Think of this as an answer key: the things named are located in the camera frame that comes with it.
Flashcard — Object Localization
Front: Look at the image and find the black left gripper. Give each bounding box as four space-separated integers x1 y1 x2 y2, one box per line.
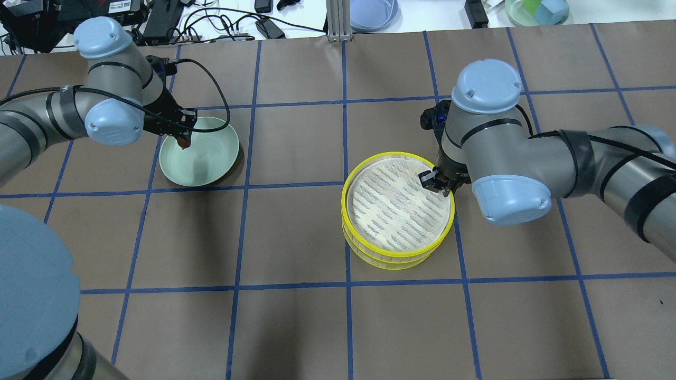
143 88 198 137

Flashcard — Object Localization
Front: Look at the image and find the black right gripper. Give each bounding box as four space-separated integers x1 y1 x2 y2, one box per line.
418 153 472 196

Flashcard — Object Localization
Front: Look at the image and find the brown bun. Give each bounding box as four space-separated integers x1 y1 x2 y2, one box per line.
175 136 191 150

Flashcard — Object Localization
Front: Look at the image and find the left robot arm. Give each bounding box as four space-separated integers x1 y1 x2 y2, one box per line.
2 16 198 379

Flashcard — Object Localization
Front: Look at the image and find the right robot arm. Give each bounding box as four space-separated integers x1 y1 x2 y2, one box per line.
419 59 675 260

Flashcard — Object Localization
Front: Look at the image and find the light green plate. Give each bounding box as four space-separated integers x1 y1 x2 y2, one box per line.
158 117 240 187

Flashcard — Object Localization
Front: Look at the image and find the black power adapter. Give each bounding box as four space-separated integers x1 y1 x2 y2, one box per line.
464 0 489 29

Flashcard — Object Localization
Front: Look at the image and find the green bowl with sponges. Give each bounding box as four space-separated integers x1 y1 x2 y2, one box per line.
504 1 570 26

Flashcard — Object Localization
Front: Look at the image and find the aluminium frame post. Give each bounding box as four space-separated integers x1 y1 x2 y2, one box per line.
326 0 353 42

